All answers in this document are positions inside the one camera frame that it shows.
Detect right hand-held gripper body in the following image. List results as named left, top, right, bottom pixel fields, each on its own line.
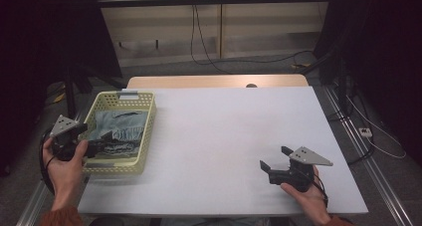
left=268, top=145, right=334, bottom=193

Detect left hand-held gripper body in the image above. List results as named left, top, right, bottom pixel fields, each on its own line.
left=49, top=114, right=107, bottom=161

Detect light blue jeans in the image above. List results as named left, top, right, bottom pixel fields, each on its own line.
left=87, top=110, right=149, bottom=160

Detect pale yellow perforated plastic basket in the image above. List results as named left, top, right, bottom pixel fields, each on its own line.
left=79, top=90, right=157, bottom=176

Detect person's right hand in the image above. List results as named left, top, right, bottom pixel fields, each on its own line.
left=280, top=165, right=333, bottom=226

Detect person's left hand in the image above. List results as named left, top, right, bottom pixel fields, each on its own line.
left=42, top=137, right=90, bottom=211

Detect black metal stand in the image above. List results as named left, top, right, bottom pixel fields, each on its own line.
left=64, top=65, right=127, bottom=125
left=292, top=50, right=352, bottom=117

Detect white table mat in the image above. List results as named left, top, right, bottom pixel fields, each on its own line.
left=77, top=86, right=369, bottom=218

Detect dark curtain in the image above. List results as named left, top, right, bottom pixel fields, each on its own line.
left=315, top=0, right=422, bottom=157
left=0, top=0, right=123, bottom=174

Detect black horizontal bar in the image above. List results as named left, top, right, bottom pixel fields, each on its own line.
left=96, top=0, right=332, bottom=9

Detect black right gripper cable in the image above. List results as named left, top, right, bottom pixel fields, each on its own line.
left=312, top=174, right=330, bottom=209

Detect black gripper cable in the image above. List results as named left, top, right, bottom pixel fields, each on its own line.
left=312, top=174, right=330, bottom=209
left=39, top=132, right=58, bottom=196

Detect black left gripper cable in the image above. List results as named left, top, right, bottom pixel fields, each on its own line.
left=39, top=132, right=58, bottom=196

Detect black floor cable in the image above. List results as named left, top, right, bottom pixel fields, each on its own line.
left=326, top=83, right=376, bottom=165

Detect aluminium floor rail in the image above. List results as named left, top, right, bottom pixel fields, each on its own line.
left=16, top=110, right=86, bottom=226
left=322, top=86, right=414, bottom=226

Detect white floor cable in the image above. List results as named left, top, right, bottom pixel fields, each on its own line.
left=346, top=95, right=407, bottom=160

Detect short black hanging cable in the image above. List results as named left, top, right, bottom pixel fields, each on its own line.
left=189, top=3, right=233, bottom=76

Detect long black hanging cable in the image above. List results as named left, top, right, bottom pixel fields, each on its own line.
left=194, top=3, right=315, bottom=65

